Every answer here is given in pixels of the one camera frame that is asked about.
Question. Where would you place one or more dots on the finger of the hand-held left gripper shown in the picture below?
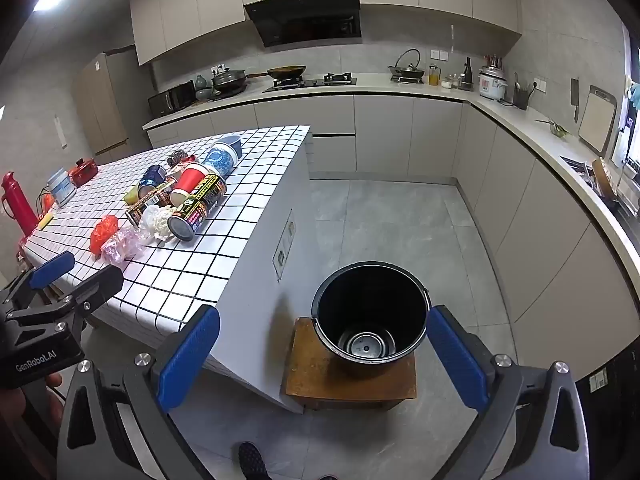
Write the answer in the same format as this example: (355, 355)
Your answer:
(52, 263)
(97, 285)

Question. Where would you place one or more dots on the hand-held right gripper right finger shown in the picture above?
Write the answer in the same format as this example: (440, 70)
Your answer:
(457, 360)

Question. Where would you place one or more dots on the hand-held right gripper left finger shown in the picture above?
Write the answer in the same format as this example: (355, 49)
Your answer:
(192, 355)

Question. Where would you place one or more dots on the pink clear plastic bag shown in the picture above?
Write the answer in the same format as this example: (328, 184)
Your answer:
(120, 250)

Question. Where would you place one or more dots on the red plastic bag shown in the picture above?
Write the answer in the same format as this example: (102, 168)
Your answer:
(103, 232)

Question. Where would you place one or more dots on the white wrapper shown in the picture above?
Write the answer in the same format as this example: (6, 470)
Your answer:
(159, 220)

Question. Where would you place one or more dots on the yellow green scouring sponge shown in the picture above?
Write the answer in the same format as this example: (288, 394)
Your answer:
(131, 195)

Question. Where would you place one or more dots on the colourful snack wrapper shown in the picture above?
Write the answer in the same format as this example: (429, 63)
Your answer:
(150, 203)

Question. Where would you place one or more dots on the black plastic bucket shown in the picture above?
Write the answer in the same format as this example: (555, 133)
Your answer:
(350, 305)

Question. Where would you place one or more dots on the black yellow labelled tin can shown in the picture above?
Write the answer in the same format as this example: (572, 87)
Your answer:
(195, 212)

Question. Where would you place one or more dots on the blue drink can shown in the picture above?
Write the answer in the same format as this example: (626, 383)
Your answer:
(152, 175)

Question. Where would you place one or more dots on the red paper cup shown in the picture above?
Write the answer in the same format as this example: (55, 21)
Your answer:
(190, 180)

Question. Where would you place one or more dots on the steel wool scrubber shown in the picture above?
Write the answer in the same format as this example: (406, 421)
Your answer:
(175, 158)

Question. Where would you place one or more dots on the blue white paper tub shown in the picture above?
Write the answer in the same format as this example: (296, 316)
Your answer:
(220, 160)

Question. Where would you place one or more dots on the person's left hand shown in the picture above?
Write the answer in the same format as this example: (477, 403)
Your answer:
(25, 420)

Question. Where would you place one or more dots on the small orange object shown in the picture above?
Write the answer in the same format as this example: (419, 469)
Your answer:
(48, 202)

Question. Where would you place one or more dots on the red thermos flask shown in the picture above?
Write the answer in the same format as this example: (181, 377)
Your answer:
(17, 205)

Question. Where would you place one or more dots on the white canister with lid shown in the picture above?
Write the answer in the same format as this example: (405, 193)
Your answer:
(61, 190)

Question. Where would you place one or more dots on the red countertop appliance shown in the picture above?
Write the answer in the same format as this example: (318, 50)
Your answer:
(82, 172)

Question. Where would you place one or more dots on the white tiled kitchen island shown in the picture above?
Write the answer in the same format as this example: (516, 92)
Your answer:
(260, 280)

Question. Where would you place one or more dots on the brown wooden stool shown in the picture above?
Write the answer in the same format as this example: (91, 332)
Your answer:
(310, 375)

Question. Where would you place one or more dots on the black mesh shoe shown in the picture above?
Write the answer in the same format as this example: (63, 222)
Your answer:
(252, 462)

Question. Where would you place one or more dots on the island socket panel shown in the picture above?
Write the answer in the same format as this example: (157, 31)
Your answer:
(282, 255)

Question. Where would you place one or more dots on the black built-in appliance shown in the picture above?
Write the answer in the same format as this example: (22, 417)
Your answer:
(610, 410)

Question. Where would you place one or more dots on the beige refrigerator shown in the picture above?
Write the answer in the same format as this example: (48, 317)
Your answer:
(100, 105)

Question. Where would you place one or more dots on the black microwave oven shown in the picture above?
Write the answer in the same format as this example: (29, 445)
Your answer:
(170, 99)

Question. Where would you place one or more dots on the green ceramic teapot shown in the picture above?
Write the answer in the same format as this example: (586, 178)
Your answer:
(204, 94)

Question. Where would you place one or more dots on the green ceramic vase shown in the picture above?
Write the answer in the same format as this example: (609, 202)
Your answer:
(200, 81)

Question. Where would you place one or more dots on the round wooden board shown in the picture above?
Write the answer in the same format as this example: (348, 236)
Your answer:
(602, 180)

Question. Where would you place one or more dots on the steel kitchen sink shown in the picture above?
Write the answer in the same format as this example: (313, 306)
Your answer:
(625, 200)

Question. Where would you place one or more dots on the grey kitchen base cabinets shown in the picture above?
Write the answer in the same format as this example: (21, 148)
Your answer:
(400, 130)

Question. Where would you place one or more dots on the black lidded wok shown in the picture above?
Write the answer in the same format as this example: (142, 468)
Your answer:
(229, 80)

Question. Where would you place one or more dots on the bowl with green vegetables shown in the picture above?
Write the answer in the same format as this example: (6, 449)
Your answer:
(557, 129)

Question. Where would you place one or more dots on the black utensil holder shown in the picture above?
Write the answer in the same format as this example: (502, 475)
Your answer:
(521, 97)

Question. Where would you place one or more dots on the white rice cooker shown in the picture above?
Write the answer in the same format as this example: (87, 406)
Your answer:
(492, 85)

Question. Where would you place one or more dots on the beige cutting board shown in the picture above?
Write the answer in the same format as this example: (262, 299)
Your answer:
(597, 120)

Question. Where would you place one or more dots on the small seasoning jars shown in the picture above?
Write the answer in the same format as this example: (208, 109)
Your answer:
(454, 81)

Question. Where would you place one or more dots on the frying pan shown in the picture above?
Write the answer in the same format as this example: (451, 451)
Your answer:
(286, 71)

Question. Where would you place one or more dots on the dark glass bottle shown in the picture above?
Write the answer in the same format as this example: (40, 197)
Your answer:
(468, 75)

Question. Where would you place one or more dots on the hanging cleaver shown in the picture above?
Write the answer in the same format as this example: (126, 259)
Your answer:
(575, 100)

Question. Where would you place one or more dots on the bright window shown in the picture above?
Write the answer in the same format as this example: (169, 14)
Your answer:
(632, 130)

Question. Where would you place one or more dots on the black gas hob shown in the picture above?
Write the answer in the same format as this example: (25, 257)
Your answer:
(310, 82)

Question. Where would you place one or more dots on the beige upper kitchen cabinets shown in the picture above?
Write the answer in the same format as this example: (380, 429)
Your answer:
(200, 5)

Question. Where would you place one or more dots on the knife set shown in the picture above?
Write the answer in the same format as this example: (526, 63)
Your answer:
(494, 61)

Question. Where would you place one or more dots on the blue hanging cloth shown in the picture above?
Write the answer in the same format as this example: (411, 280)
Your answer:
(636, 95)

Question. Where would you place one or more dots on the black range hood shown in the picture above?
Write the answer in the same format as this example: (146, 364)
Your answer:
(300, 20)

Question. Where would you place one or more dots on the white wall socket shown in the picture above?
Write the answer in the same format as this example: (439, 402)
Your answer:
(538, 83)
(220, 68)

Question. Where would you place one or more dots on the double wall switch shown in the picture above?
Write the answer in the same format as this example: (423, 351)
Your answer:
(440, 55)

